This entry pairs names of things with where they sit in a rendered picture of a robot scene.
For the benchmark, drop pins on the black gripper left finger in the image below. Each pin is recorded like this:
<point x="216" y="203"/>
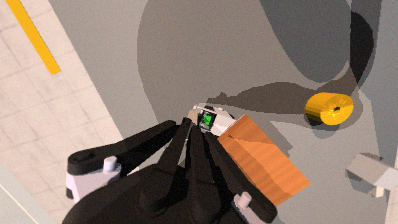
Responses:
<point x="90" y="169"/>

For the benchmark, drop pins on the small beige rectangular block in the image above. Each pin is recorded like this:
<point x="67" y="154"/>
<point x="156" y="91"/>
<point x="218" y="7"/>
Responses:
<point x="377" y="191"/>

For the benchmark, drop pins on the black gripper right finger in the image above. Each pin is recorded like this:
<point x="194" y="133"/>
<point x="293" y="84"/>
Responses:
<point x="210" y="161"/>

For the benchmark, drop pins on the yellow rolled strap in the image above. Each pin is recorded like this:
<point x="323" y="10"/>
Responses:
<point x="329" y="108"/>

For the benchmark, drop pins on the grey cube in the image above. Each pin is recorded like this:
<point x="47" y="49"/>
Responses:
<point x="374" y="171"/>

